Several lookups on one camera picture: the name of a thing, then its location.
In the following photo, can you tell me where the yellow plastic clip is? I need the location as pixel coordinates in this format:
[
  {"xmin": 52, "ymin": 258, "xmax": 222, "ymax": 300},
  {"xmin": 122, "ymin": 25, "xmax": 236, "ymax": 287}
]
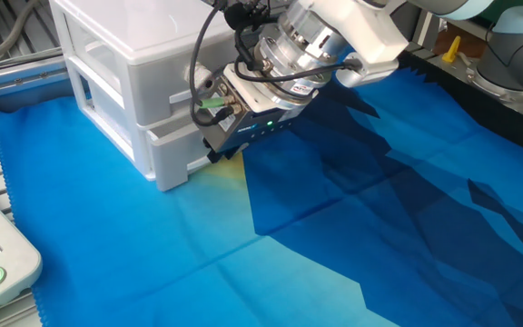
[{"xmin": 441, "ymin": 35, "xmax": 462, "ymax": 64}]

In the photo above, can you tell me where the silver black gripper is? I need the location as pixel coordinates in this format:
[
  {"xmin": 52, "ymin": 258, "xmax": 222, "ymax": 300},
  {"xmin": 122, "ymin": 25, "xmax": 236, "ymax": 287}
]
[{"xmin": 196, "ymin": 84, "xmax": 311, "ymax": 165}]

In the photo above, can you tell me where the grey hose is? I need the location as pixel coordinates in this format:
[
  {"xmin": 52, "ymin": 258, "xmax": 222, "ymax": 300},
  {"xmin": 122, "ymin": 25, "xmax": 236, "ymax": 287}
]
[{"xmin": 0, "ymin": 0, "xmax": 40, "ymax": 74}]

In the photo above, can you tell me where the black sensor cable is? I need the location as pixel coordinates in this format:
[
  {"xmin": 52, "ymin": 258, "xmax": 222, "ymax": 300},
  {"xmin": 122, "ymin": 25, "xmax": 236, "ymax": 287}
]
[{"xmin": 232, "ymin": 26, "xmax": 362, "ymax": 84}]

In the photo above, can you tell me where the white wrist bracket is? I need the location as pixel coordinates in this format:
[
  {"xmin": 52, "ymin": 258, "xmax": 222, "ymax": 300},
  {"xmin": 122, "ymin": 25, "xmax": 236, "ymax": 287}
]
[{"xmin": 297, "ymin": 0, "xmax": 410, "ymax": 88}]

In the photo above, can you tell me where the white plastic drawer cabinet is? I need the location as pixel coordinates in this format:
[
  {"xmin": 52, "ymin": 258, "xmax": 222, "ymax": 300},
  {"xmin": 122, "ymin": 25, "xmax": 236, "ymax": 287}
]
[{"xmin": 48, "ymin": 0, "xmax": 240, "ymax": 183}]

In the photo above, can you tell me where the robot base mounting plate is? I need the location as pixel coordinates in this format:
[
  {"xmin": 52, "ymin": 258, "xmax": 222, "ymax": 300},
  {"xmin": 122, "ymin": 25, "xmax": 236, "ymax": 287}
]
[{"xmin": 465, "ymin": 63, "xmax": 523, "ymax": 133}]

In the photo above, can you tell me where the grey drawer with white knob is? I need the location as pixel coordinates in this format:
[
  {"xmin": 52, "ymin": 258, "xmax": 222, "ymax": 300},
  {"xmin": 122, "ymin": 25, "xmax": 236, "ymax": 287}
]
[{"xmin": 64, "ymin": 15, "xmax": 229, "ymax": 126}]

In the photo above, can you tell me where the aluminium profile rail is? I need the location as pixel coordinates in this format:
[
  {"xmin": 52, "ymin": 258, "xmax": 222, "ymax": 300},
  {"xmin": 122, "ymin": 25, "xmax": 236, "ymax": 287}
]
[{"xmin": 0, "ymin": 56, "xmax": 70, "ymax": 113}]

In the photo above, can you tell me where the silver force torque sensor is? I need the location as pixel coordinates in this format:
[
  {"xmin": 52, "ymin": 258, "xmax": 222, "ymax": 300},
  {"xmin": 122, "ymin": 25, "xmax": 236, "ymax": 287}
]
[{"xmin": 252, "ymin": 6, "xmax": 351, "ymax": 99}]

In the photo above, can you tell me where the white teach pendant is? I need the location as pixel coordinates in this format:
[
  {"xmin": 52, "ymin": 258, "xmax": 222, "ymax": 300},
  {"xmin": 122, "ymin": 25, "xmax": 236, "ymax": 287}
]
[{"xmin": 0, "ymin": 179, "xmax": 44, "ymax": 323}]

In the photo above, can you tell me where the black cable with green plug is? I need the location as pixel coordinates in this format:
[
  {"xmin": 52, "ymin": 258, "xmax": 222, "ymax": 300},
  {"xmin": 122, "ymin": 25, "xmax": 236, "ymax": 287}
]
[{"xmin": 188, "ymin": 0, "xmax": 238, "ymax": 127}]

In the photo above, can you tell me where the aluminium frame bar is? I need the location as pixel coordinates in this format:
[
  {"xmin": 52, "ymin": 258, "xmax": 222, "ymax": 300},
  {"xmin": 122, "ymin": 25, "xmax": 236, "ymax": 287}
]
[{"xmin": 404, "ymin": 0, "xmax": 492, "ymax": 51}]

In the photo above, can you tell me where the blue mountain print cloth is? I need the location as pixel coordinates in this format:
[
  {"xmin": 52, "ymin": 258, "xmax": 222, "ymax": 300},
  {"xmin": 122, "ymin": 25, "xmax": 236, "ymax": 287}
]
[{"xmin": 0, "ymin": 45, "xmax": 523, "ymax": 327}]

